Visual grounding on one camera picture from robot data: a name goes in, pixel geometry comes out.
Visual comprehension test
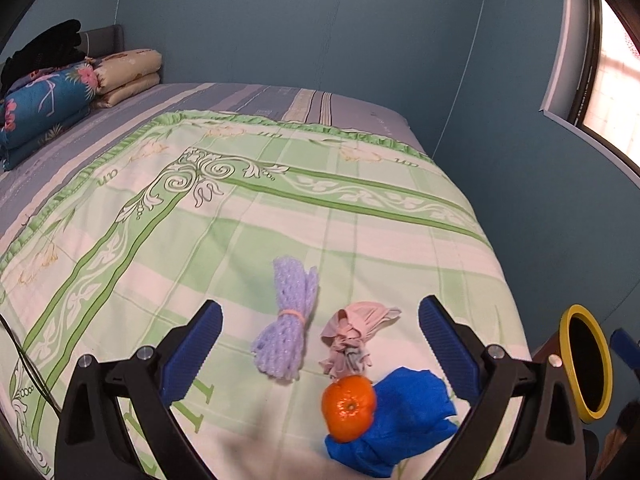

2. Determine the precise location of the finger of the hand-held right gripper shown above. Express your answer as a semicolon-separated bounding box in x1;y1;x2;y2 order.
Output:
609;327;640;367

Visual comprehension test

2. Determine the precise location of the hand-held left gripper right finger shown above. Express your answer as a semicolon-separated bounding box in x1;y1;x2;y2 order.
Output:
417;295;598;480

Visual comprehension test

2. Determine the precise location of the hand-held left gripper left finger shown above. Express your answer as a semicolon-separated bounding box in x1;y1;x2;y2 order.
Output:
54;300;223;480

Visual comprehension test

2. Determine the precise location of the yellow-rimmed black bin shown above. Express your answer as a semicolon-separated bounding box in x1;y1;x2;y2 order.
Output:
559;304;615;423

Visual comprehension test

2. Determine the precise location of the blue crumpled glove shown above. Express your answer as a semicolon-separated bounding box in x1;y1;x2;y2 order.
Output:
325;367;458;478

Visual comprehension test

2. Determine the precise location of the purple foam fruit net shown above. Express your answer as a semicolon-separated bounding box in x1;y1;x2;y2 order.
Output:
251;256;321;386

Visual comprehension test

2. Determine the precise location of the pink cloth face mask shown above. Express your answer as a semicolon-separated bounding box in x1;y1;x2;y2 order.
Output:
320;301;402;380

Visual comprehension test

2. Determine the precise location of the orange on blue cloth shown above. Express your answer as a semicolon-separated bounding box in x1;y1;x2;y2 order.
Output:
321;375;377;443

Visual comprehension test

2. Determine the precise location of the green printed blanket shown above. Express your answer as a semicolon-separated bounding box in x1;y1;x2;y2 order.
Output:
0;110;531;480

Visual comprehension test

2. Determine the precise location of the striped bed sheet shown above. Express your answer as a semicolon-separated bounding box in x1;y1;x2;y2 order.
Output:
0;82;426;241

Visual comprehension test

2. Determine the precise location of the window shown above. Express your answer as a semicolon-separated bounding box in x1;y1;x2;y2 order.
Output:
540;0;640;181

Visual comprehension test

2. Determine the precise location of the beige folded quilt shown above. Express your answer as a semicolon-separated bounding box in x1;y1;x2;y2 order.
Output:
94;50;163;108

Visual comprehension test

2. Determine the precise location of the blue floral quilt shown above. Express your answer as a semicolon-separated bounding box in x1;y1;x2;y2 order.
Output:
0;62;98;171

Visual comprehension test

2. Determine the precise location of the grey headboard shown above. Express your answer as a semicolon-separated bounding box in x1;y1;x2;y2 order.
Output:
80;24;125;58

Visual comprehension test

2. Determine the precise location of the black clothing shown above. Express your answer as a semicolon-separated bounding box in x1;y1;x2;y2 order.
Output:
0;20;87;93

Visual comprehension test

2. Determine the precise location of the black cable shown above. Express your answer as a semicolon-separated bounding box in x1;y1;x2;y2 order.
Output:
0;312;63;416

